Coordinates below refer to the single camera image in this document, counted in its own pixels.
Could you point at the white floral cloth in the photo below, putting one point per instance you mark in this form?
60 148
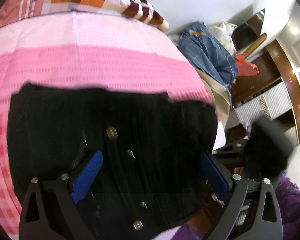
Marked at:
223 32

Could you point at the brown wooden cabinet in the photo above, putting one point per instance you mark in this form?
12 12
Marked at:
274 67

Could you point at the pink bedsheet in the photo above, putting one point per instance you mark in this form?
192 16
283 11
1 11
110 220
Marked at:
81 49

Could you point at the orange checked pillow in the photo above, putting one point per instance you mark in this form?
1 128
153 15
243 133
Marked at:
16 10

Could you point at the white woven basket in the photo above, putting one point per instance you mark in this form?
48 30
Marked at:
275 104

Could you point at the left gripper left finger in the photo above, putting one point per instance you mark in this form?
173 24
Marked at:
86 177

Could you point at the red plastic bag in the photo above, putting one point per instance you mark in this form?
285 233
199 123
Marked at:
245 68

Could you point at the blue plaid cloth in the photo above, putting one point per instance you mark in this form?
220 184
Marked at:
207 54

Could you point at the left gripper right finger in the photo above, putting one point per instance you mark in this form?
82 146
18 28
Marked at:
218 177

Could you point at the black pants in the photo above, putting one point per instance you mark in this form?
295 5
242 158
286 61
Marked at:
152 175

